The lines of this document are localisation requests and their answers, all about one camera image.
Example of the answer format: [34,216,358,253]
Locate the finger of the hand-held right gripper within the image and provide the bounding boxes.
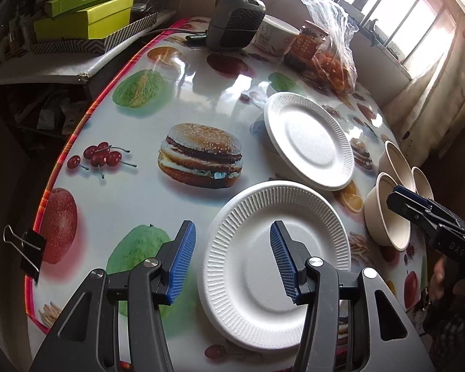
[393,186,465,227]
[386,192,444,243]

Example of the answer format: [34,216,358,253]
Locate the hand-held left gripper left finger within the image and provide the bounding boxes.
[30,220,197,372]

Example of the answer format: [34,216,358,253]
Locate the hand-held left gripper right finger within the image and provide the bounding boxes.
[270,221,436,372]

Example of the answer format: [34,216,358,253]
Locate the beige paper bowl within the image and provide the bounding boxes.
[411,166,435,203]
[364,172,412,251]
[379,140,416,195]

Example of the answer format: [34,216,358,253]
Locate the white ribbed paper plate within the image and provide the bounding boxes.
[197,180,351,351]
[263,92,356,192]

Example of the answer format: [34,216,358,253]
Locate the person's right forearm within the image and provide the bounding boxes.
[426,306,465,369]

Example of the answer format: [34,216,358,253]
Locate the person's right hand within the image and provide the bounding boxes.
[428,258,465,318]

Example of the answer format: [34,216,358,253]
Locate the food print tablecloth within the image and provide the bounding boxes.
[23,17,430,372]

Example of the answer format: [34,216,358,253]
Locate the patterned cream curtain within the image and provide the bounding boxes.
[383,15,465,171]

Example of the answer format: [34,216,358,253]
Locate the black binder clip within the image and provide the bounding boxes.
[3,225,47,283]

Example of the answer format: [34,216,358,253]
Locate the clear plastic bag of oranges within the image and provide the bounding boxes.
[294,0,358,95]

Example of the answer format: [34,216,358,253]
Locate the glass jar with red label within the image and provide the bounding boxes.
[284,24,329,73]

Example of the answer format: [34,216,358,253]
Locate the window grille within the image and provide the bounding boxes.
[294,0,460,76]

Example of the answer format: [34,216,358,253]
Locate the white plastic tub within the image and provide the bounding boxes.
[255,15,300,53]

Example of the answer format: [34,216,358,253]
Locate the striped cardboard tray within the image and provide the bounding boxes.
[30,11,158,55]

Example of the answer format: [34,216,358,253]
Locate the white side shelf board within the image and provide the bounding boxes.
[0,10,178,87]

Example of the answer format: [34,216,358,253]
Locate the grey portable heater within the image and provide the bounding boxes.
[206,0,266,51]

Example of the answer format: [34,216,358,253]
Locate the large green box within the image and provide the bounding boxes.
[33,0,135,43]

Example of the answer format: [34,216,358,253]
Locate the grey power cable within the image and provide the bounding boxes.
[151,23,209,36]

